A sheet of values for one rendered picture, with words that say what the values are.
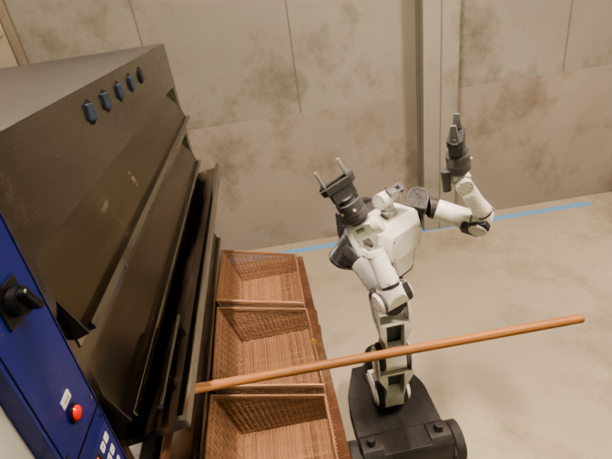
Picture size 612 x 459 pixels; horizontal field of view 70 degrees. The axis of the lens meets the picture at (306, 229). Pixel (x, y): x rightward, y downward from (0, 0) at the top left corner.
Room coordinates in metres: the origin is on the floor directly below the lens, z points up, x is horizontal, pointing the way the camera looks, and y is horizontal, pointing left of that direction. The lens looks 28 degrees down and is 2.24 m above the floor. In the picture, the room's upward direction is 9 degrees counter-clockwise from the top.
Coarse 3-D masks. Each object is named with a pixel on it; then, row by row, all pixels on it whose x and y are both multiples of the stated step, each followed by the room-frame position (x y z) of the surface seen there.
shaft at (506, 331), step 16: (560, 320) 1.07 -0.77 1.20; (576, 320) 1.06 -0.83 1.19; (464, 336) 1.06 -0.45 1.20; (480, 336) 1.05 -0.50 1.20; (496, 336) 1.05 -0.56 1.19; (368, 352) 1.05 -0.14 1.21; (384, 352) 1.04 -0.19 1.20; (400, 352) 1.03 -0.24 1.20; (416, 352) 1.04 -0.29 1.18; (288, 368) 1.03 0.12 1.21; (304, 368) 1.02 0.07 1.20; (320, 368) 1.02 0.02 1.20; (208, 384) 1.01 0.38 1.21; (224, 384) 1.01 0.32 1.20; (240, 384) 1.01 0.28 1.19
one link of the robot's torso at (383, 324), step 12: (372, 312) 1.56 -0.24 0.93; (408, 312) 1.54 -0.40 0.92; (384, 324) 1.54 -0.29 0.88; (396, 324) 1.53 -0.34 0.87; (408, 324) 1.53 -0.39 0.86; (384, 336) 1.52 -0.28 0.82; (396, 336) 1.58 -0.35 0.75; (408, 336) 1.53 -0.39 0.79; (384, 348) 1.53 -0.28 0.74; (384, 360) 1.54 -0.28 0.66; (396, 360) 1.53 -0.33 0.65; (408, 360) 1.54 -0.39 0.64
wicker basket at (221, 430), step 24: (216, 408) 1.27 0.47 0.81; (240, 408) 1.31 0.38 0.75; (264, 408) 1.31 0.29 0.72; (288, 408) 1.31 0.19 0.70; (312, 408) 1.32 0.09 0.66; (216, 432) 1.17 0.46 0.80; (240, 432) 1.30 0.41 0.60; (264, 432) 1.30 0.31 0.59; (288, 432) 1.28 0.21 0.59; (312, 432) 1.26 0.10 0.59; (216, 456) 1.07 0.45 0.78; (240, 456) 1.19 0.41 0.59; (264, 456) 1.18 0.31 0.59; (288, 456) 1.16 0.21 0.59; (312, 456) 1.15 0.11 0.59; (336, 456) 1.03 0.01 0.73
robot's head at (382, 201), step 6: (384, 192) 1.57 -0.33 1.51; (372, 198) 1.57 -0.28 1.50; (378, 198) 1.55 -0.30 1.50; (384, 198) 1.54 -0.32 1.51; (390, 198) 1.55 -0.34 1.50; (396, 198) 1.58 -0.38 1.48; (378, 204) 1.55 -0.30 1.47; (384, 204) 1.53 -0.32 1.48; (390, 204) 1.55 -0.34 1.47; (384, 210) 1.57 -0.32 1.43; (390, 210) 1.56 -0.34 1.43
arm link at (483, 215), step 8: (480, 200) 1.54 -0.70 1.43; (472, 208) 1.55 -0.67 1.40; (480, 208) 1.54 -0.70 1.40; (488, 208) 1.55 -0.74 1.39; (472, 216) 1.61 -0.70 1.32; (480, 216) 1.55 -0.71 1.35; (488, 216) 1.55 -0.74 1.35; (472, 224) 1.57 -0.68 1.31; (480, 224) 1.55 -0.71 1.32; (488, 224) 1.55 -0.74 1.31
